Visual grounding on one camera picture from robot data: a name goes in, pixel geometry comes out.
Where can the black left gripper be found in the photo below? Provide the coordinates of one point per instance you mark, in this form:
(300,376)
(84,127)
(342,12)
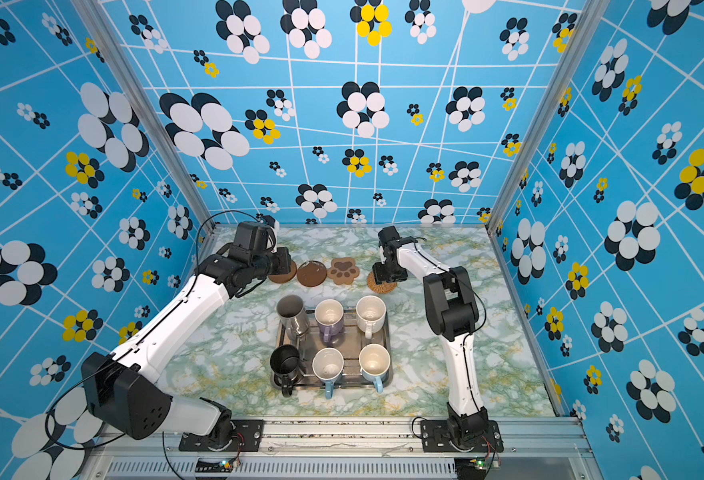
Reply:
(285,259)

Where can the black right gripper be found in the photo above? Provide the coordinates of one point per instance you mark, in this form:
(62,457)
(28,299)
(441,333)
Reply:
(381,277)

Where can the plain brown round coaster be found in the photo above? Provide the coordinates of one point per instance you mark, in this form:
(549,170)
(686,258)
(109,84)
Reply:
(286,277)

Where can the rattan wicker round coaster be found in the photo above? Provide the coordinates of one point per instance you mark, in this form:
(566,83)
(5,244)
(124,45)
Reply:
(380,289)

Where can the scratched brown round coaster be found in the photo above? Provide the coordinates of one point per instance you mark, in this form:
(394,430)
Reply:
(312,273)

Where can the paw print cork coaster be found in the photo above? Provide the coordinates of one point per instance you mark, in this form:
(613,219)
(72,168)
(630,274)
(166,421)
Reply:
(343,271)

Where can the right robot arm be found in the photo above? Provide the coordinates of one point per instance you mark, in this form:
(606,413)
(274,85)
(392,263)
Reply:
(454,313)

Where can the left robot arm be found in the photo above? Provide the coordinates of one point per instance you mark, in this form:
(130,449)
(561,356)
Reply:
(120,388)

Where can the stainless steel cup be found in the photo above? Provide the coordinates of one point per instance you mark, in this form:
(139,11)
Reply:
(293,315)

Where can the white ceramic mug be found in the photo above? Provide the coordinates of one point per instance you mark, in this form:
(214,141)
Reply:
(371,312)

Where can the purple ceramic mug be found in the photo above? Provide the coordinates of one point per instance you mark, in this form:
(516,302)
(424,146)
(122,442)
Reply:
(329,315)

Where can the metal serving tray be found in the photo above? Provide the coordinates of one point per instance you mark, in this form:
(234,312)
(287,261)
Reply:
(351,358)

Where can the black mug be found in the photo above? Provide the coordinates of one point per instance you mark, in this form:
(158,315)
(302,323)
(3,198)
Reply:
(285,362)

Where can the light blue mug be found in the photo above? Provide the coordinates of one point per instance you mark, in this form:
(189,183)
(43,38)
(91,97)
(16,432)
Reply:
(328,367)

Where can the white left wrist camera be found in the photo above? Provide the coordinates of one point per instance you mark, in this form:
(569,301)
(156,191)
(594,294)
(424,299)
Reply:
(272,223)

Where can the blue handled cream mug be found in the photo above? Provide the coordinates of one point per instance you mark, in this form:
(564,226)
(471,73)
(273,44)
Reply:
(375,362)

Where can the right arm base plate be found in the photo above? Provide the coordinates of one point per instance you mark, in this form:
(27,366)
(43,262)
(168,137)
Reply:
(438,437)

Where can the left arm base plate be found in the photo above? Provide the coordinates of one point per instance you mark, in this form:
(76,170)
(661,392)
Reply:
(245,436)

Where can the aluminium corner post left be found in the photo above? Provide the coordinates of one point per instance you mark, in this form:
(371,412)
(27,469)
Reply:
(95,21)

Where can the aluminium corner post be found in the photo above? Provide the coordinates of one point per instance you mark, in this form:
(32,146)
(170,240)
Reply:
(589,21)
(95,21)

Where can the aluminium front rail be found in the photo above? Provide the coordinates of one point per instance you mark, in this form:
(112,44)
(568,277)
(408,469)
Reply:
(358,448)

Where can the aluminium corner post right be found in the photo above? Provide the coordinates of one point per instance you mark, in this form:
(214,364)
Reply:
(589,21)

